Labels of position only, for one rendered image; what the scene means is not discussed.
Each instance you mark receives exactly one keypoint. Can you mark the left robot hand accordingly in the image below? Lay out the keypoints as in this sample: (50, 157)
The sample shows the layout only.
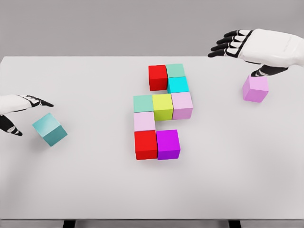
(14, 103)

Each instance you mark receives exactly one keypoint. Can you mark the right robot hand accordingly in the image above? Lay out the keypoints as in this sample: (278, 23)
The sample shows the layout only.
(268, 46)

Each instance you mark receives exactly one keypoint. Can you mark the teal cube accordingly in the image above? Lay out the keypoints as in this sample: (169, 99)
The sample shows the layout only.
(48, 128)

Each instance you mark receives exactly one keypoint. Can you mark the pink cube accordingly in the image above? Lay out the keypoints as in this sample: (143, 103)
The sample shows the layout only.
(182, 105)
(144, 121)
(256, 88)

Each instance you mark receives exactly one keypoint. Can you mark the mint green cube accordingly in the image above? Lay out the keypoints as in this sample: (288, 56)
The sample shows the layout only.
(143, 103)
(175, 70)

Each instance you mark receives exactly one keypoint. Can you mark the cyan cube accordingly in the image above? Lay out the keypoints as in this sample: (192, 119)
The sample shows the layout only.
(178, 85)

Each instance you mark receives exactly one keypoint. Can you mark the red cube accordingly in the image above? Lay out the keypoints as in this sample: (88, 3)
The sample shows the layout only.
(146, 145)
(157, 77)

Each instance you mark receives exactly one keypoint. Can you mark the yellow-green cube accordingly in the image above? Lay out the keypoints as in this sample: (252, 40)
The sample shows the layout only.
(162, 107)

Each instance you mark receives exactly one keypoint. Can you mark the magenta cube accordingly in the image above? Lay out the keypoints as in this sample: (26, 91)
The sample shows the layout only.
(168, 145)

